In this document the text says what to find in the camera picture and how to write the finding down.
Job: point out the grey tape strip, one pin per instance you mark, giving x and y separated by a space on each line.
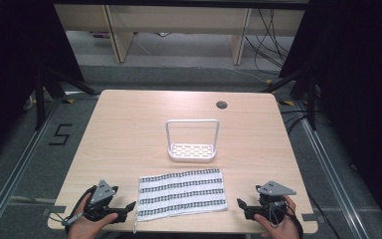
309 217
54 209

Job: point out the person's left hand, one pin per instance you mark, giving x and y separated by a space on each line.
88 224

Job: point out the white striped dish towel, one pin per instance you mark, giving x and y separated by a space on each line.
182 194

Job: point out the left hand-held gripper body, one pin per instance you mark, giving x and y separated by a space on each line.
102 194

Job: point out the black metal stand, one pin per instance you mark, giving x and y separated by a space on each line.
311 99
40 99

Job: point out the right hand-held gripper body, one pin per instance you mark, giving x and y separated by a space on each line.
272 199

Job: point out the black curtain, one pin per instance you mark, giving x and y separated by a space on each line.
361 99
10 66

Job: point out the beige wooden desk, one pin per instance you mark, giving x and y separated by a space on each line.
179 20

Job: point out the yellow black floor tape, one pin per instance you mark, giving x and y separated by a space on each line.
68 100
286 103

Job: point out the metal floor rail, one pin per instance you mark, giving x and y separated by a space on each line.
331 179
16 172

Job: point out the person's right hand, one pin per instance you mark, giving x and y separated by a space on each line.
282 229

